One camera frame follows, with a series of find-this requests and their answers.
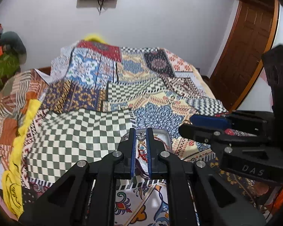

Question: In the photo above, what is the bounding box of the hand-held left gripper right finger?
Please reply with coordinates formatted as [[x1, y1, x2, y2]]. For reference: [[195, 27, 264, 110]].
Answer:
[[146, 128, 267, 226]]

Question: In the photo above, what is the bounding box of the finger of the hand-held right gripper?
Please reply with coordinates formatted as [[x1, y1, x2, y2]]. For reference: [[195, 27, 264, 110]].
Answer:
[[190, 112, 268, 135], [179, 124, 272, 147]]

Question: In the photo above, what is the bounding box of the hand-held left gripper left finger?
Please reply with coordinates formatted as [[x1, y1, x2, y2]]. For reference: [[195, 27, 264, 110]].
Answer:
[[19, 128, 136, 226]]

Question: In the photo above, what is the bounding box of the colourful patchwork blanket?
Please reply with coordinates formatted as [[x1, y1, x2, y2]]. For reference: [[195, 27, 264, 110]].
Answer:
[[21, 40, 274, 226]]

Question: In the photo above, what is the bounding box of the brown wooden door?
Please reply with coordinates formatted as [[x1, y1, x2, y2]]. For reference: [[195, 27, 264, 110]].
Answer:
[[210, 0, 274, 110]]

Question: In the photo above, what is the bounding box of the yellow rounded object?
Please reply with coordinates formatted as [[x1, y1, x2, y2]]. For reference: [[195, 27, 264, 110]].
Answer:
[[84, 34, 109, 45]]

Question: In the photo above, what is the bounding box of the yellow cloth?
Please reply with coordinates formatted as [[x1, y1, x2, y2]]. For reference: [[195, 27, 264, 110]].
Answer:
[[2, 99, 42, 219]]

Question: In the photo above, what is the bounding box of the orange striped patterned blanket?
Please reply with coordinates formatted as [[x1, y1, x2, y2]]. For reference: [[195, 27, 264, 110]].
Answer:
[[0, 69, 50, 170]]

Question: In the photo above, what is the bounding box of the green bag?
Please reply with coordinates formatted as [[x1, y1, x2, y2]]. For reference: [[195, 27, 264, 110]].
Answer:
[[0, 52, 22, 91]]

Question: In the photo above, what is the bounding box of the grey plush toy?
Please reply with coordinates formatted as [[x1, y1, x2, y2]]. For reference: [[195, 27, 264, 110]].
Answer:
[[0, 31, 27, 63]]

